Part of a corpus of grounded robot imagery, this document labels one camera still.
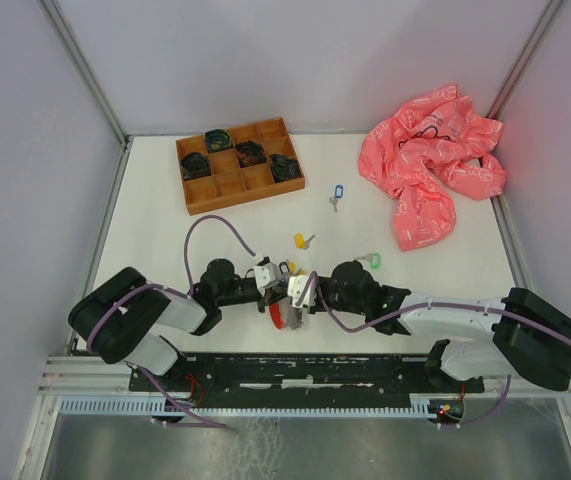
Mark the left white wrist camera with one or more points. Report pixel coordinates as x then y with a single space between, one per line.
266 274

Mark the dark rolled item right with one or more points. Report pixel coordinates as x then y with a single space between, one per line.
284 168

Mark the pink patterned cloth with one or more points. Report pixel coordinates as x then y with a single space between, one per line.
433 143

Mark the aluminium frame rail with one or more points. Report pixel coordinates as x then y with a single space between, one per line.
84 376

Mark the red carabiner keyring with keys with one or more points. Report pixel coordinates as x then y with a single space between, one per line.
282 313

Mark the left aluminium frame post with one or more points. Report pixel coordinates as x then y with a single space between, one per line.
56 18

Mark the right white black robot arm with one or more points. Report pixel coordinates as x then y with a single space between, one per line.
519 334

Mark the right aluminium frame post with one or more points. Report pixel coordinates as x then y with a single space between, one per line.
526 55

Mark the dark rolled item top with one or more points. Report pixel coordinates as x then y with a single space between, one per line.
217 140

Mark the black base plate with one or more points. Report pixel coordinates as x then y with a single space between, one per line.
403 374

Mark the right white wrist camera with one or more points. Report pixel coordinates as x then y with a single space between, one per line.
301 291

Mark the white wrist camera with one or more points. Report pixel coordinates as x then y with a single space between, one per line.
301 291
266 274

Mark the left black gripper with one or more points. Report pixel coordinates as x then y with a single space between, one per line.
272 294

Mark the key with blue tag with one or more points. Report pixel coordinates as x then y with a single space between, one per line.
336 197

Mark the wooden compartment tray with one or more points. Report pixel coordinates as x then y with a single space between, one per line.
229 184

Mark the key with green tag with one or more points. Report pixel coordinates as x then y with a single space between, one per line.
372 259

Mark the dark rolled item middle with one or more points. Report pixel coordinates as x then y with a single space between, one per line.
250 153

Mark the dark rolled item left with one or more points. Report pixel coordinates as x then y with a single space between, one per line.
195 165

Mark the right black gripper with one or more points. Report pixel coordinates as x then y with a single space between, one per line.
318 307

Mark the key with yellow tag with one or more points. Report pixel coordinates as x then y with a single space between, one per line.
301 242

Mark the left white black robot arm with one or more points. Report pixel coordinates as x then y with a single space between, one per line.
117 318

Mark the dark rolled item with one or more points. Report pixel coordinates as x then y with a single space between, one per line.
217 140
284 168
250 153
195 165

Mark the aluminium frame post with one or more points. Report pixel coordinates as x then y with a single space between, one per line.
526 55
56 18

